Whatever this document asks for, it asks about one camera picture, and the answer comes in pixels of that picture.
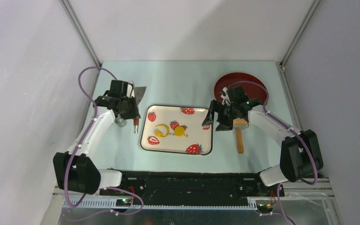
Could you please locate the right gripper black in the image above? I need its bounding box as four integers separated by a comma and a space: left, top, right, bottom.
202, 99, 237, 132

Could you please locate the metal scraper wooden handle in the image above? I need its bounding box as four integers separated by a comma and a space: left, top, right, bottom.
133, 86, 147, 134

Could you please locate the yellow dough piece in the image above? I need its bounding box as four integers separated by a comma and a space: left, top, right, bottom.
174, 126, 185, 136

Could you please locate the yellow dough trim scrap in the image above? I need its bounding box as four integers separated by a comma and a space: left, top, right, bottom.
154, 124, 170, 137

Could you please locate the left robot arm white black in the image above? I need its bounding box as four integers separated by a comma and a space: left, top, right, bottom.
53, 80, 146, 195

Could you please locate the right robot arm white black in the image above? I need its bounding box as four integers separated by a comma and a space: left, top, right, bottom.
202, 86, 323, 196

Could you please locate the strawberry pattern white tray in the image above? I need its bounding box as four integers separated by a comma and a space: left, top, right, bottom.
140, 105, 213, 155

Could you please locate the round red plate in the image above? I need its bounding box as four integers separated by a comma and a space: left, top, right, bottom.
214, 72, 267, 103

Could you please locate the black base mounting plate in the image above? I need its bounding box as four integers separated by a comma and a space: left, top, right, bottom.
99, 171, 277, 207

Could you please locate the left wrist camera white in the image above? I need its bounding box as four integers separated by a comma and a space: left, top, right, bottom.
127, 81, 135, 98

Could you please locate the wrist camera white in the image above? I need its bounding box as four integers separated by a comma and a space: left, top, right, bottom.
220, 87, 231, 106
127, 81, 135, 98

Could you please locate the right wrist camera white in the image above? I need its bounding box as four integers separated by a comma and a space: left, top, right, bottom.
220, 87, 231, 106

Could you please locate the aluminium frame rail front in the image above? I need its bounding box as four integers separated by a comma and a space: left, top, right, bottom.
52, 177, 336, 212

